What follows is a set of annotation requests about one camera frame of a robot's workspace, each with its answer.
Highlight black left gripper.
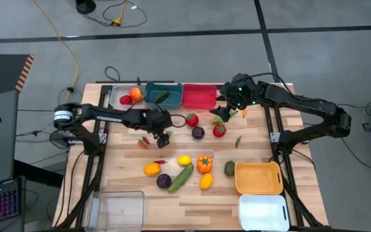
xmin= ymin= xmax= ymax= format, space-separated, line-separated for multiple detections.
xmin=145 ymin=111 xmax=173 ymax=149

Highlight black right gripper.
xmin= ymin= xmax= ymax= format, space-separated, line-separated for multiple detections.
xmin=209 ymin=80 xmax=249 ymax=123

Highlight light green cucumber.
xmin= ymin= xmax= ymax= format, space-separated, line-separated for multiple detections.
xmin=211 ymin=110 xmax=239 ymax=125

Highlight yellow lemon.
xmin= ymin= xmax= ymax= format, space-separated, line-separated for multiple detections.
xmin=176 ymin=155 xmax=193 ymax=166

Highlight orange mango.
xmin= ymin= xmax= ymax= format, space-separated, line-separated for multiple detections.
xmin=144 ymin=162 xmax=162 ymax=177

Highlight large dark green cucumber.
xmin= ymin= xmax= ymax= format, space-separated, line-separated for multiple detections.
xmin=154 ymin=90 xmax=170 ymax=104

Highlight orange persimmon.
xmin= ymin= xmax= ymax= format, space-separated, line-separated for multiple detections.
xmin=196 ymin=154 xmax=214 ymax=174

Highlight red plastic basket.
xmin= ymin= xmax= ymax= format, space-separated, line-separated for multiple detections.
xmin=182 ymin=83 xmax=218 ymax=111

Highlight teal plastic basket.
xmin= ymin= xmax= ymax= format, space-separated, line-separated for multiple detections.
xmin=144 ymin=81 xmax=184 ymax=110

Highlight green avocado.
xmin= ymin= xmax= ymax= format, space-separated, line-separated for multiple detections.
xmin=224 ymin=160 xmax=236 ymax=177

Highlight orange red peach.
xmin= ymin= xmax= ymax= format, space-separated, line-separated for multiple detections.
xmin=129 ymin=87 xmax=144 ymax=102

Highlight small clear plastic bin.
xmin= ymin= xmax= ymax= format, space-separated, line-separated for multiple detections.
xmin=109 ymin=84 xmax=146 ymax=111

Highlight yellow plastic basket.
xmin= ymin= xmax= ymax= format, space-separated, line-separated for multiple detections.
xmin=234 ymin=160 xmax=284 ymax=196

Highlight large clear plastic bin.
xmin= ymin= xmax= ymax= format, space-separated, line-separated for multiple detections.
xmin=82 ymin=190 xmax=148 ymax=232

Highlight white plastic basket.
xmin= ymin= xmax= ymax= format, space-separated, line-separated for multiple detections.
xmin=237 ymin=193 xmax=290 ymax=232

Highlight black round stand base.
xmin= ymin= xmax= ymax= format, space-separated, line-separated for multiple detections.
xmin=75 ymin=0 xmax=97 ymax=15

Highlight large hazard striped mat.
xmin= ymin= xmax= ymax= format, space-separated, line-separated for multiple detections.
xmin=0 ymin=53 xmax=35 ymax=99

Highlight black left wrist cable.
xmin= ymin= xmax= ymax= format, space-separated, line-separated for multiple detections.
xmin=169 ymin=113 xmax=188 ymax=128

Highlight black floor cable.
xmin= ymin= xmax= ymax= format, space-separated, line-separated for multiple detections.
xmin=82 ymin=0 xmax=148 ymax=28
xmin=336 ymin=102 xmax=371 ymax=171

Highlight yellow cable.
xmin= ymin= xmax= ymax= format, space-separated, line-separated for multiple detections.
xmin=32 ymin=0 xmax=80 ymax=112

